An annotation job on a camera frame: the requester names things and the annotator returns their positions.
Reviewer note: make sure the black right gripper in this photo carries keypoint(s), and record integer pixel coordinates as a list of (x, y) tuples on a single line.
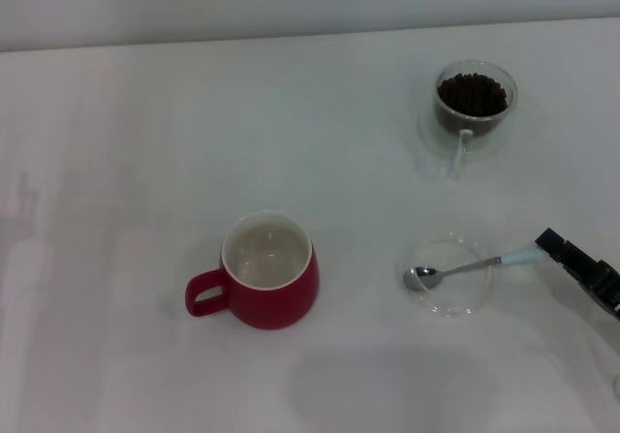
[(611, 287)]

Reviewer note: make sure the red ceramic mug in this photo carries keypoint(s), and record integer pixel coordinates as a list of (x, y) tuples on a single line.
[(276, 302)]

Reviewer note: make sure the dark coffee beans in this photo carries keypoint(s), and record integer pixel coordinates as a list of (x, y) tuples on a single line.
[(472, 95)]

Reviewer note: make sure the clear glass saucer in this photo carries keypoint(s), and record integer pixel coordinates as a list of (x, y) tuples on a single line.
[(460, 297)]

